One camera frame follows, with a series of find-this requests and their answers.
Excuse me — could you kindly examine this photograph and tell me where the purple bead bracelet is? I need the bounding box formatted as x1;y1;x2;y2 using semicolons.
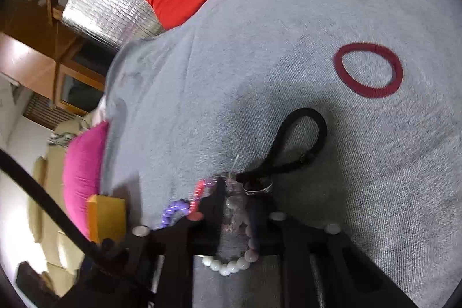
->
159;198;192;230

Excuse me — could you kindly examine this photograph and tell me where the beige sofa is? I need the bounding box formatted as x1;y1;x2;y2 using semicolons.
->
27;120;95;298

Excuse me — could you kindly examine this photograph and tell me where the pink clear bead bracelet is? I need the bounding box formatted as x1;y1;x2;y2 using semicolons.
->
187;175;239;221

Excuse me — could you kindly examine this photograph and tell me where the white bead bracelet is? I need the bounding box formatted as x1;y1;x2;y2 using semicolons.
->
200;194;260;277

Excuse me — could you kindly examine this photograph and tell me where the wooden cabinet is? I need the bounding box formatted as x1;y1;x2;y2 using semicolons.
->
1;0;105;116

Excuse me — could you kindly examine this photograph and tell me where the grey blanket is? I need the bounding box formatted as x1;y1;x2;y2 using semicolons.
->
101;0;461;307

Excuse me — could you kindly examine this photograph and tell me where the maroon hair tie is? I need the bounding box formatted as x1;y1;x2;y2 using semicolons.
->
333;42;404;99

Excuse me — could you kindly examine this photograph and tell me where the magenta pillow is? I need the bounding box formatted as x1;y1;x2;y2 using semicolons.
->
62;121;109;238

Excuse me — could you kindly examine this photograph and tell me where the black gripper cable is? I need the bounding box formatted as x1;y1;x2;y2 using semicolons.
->
0;148;109;269

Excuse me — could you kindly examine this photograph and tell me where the orange cardboard box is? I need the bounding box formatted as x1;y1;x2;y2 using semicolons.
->
87;195;127;244

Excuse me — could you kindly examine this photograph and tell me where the black hair tie with ring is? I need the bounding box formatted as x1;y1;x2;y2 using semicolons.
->
236;107;329;196

